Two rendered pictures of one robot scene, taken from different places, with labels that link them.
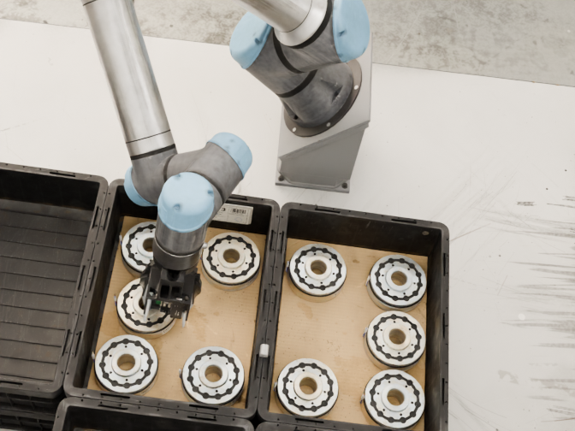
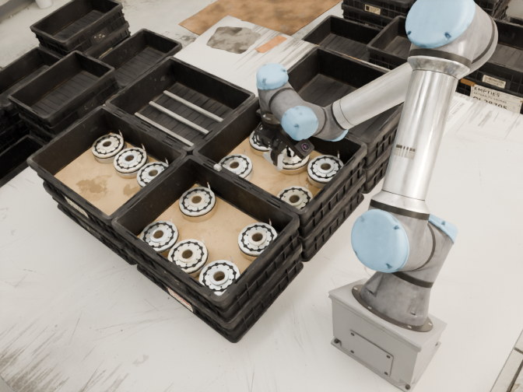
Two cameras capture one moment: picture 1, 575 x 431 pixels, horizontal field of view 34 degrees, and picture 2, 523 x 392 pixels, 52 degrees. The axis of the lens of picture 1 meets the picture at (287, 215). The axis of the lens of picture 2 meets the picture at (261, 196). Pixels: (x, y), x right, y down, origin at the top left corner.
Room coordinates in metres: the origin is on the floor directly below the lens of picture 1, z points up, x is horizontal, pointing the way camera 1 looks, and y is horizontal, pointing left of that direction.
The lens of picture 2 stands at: (1.47, -0.55, 1.97)
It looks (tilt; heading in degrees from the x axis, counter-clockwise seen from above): 49 degrees down; 143
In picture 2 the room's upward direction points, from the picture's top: 11 degrees counter-clockwise
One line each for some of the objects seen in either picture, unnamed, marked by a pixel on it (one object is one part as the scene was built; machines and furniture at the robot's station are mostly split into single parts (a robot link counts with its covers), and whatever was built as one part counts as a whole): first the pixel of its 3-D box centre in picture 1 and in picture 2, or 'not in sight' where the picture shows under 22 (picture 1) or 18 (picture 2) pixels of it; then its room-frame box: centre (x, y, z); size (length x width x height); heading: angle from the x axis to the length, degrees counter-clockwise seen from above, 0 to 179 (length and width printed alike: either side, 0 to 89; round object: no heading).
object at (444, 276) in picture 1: (358, 317); (203, 222); (0.69, -0.15, 0.92); 0.40 x 0.30 x 0.02; 5
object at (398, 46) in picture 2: not in sight; (416, 71); (0.37, 1.35, 0.31); 0.40 x 0.30 x 0.34; 6
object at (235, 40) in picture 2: not in sight; (232, 37); (-0.11, 0.66, 0.71); 0.22 x 0.19 x 0.01; 6
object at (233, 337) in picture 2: not in sight; (215, 257); (0.69, -0.15, 0.76); 0.40 x 0.30 x 0.12; 5
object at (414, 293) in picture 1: (398, 280); (219, 278); (0.81, -0.22, 0.86); 0.10 x 0.10 x 0.01
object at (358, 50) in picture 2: not in sight; (345, 57); (-0.03, 1.31, 0.26); 0.40 x 0.30 x 0.23; 6
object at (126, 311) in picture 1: (147, 304); (292, 155); (0.67, 0.20, 0.86); 0.10 x 0.10 x 0.01
